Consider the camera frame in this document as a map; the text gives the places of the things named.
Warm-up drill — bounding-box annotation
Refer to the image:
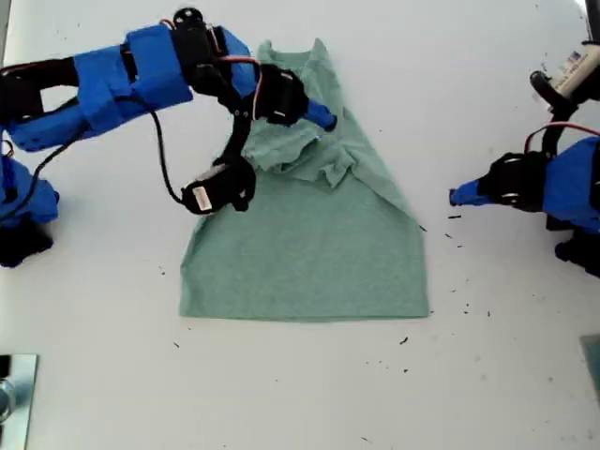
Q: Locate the green t-shirt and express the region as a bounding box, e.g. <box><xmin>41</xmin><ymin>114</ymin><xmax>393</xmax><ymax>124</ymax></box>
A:
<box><xmin>177</xmin><ymin>37</ymin><xmax>431</xmax><ymax>324</ymax></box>

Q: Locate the red white gripper wire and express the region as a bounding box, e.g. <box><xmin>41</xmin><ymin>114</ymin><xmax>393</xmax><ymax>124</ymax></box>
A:
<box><xmin>523</xmin><ymin>121</ymin><xmax>600</xmax><ymax>156</ymax></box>
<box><xmin>213</xmin><ymin>54</ymin><xmax>263</xmax><ymax>121</ymax></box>

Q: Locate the black camera stalk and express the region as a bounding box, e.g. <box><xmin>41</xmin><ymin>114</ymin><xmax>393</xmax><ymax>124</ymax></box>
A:
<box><xmin>541</xmin><ymin>96</ymin><xmax>582</xmax><ymax>160</ymax></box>
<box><xmin>213</xmin><ymin>83</ymin><xmax>255</xmax><ymax>165</ymax></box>

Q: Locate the cream black arm camera box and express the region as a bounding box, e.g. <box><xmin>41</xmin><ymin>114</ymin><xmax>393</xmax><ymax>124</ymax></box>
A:
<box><xmin>529</xmin><ymin>39</ymin><xmax>600</xmax><ymax>113</ymax></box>

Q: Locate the shiny steel base plate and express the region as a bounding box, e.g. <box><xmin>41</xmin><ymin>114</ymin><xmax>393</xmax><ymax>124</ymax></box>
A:
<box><xmin>0</xmin><ymin>353</ymin><xmax>39</xmax><ymax>450</ymax></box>

